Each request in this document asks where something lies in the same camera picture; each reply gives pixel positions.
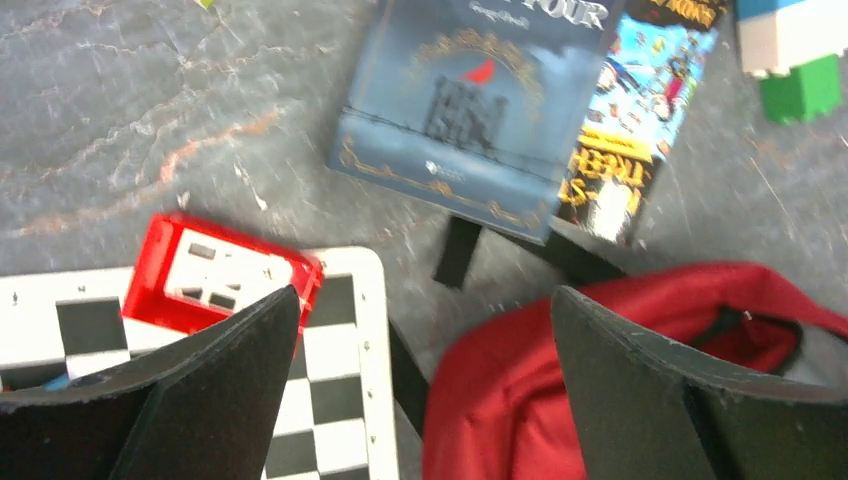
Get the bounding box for colourful toy block tower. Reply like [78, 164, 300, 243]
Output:
[735, 0, 847, 124]

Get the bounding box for colourful toy block train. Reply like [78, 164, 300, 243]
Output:
[42, 373, 71, 391]

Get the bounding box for blue treehouse comic book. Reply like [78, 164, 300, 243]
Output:
[557, 0, 728, 243]

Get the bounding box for dark blue Nineteen Eighty-Four book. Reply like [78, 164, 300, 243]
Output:
[327, 0, 626, 243]

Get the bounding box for black and white chessboard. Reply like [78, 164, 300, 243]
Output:
[1, 247, 398, 479]

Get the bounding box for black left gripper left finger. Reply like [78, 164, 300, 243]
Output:
[1, 286, 300, 479]

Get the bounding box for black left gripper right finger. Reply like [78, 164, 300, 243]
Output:
[551, 287, 847, 479]

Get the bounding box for red student backpack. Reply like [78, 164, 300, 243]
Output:
[390, 235, 847, 479]

